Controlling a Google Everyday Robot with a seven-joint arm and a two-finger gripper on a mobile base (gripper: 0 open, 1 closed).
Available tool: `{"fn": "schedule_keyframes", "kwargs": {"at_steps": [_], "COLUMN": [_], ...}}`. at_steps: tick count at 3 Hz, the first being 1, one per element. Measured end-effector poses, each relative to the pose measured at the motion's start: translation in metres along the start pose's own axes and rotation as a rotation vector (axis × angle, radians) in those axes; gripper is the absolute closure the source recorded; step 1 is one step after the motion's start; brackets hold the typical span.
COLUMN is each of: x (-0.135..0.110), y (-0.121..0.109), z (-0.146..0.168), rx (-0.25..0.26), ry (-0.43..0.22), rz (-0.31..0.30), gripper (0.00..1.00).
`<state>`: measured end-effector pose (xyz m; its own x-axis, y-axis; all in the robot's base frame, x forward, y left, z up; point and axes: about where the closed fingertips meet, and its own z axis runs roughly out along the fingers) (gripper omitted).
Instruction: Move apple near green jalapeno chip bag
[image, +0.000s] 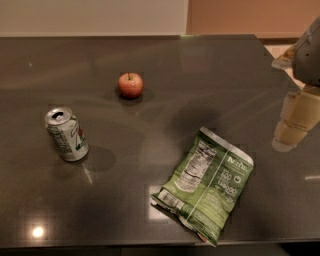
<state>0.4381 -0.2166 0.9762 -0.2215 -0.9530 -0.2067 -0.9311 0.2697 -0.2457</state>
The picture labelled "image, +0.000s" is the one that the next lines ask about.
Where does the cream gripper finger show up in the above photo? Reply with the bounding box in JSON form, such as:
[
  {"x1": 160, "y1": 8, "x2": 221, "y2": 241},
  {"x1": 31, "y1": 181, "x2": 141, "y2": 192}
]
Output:
[
  {"x1": 271, "y1": 45, "x2": 296, "y2": 70},
  {"x1": 272, "y1": 85, "x2": 320, "y2": 152}
]

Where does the red apple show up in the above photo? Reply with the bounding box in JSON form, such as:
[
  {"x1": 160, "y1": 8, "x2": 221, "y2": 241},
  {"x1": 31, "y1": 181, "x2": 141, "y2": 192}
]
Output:
[{"x1": 118, "y1": 72, "x2": 144, "y2": 99}]

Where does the green jalapeno chip bag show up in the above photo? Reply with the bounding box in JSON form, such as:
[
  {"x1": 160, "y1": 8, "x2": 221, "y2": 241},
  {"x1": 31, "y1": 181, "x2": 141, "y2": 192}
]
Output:
[{"x1": 151, "y1": 127, "x2": 254, "y2": 246}]

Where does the silver green soda can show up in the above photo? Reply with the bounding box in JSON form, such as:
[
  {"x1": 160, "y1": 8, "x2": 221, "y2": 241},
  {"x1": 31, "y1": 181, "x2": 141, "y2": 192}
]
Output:
[{"x1": 45, "y1": 107, "x2": 89, "y2": 162}]

